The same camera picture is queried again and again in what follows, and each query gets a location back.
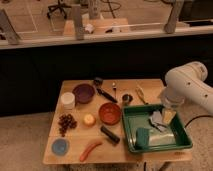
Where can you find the grey crumpled cloth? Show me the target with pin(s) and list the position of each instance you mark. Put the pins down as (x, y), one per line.
(156, 121)

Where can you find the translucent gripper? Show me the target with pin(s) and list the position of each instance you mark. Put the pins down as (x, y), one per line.
(170, 99)

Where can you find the white cup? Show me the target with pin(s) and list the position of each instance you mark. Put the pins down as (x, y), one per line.
(68, 100)

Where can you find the yellow handled tool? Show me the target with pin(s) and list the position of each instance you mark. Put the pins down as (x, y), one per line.
(140, 94)

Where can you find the green sponge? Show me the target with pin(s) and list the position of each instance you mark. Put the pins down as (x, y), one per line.
(142, 138)

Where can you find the wooden table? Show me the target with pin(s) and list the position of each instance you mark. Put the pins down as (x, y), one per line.
(80, 137)

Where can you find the red-brown bowl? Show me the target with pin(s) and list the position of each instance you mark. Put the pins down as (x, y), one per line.
(110, 113)

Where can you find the bunch of dark grapes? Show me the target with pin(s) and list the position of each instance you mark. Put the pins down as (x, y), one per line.
(66, 122)

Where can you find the metal spoon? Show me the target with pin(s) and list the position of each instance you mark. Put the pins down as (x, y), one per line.
(114, 89)

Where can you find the black office chair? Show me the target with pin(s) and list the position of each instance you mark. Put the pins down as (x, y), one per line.
(61, 6)

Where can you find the orange toy carrot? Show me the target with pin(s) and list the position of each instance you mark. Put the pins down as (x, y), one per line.
(88, 149)

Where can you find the small dark metal cup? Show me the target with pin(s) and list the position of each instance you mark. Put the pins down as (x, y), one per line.
(127, 99)

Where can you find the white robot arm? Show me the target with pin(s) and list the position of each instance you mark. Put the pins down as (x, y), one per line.
(187, 82)

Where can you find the yellow round toy fruit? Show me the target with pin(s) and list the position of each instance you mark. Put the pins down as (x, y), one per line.
(89, 120)

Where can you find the white object on bench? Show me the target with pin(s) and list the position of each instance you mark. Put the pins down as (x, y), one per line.
(89, 28)

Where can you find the black handled brush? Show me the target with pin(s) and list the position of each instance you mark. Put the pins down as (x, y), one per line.
(98, 85)

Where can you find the green plastic tray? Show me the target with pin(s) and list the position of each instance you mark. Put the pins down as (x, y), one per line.
(135, 117)

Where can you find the black rectangular block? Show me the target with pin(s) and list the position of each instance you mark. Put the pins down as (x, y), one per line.
(110, 134)

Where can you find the purple bowl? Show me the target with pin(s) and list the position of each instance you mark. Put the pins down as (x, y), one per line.
(83, 93)

